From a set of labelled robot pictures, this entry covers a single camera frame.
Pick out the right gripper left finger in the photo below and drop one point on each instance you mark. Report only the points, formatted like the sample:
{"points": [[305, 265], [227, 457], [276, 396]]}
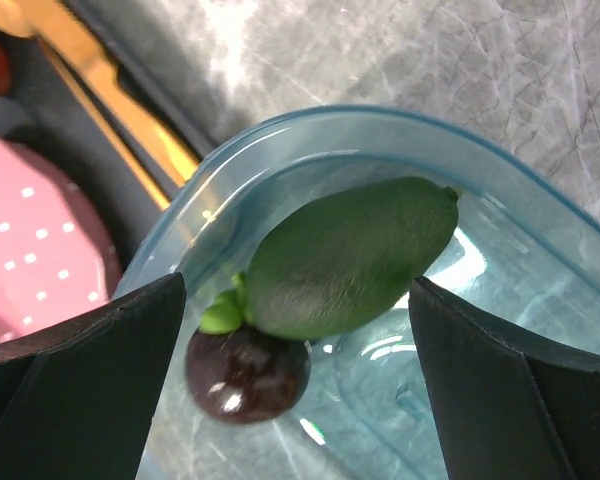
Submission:
{"points": [[77, 399]]}

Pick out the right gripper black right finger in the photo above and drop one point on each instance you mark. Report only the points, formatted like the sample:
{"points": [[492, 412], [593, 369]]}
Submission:
{"points": [[507, 402]]}

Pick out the dark purple passion fruit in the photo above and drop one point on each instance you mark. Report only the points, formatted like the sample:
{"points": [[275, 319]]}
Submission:
{"points": [[246, 376]]}

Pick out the green avocado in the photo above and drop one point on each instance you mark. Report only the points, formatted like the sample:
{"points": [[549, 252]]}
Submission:
{"points": [[339, 261]]}

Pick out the pink dotted plate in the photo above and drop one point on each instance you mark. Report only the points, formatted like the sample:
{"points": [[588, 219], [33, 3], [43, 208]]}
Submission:
{"points": [[57, 259]]}

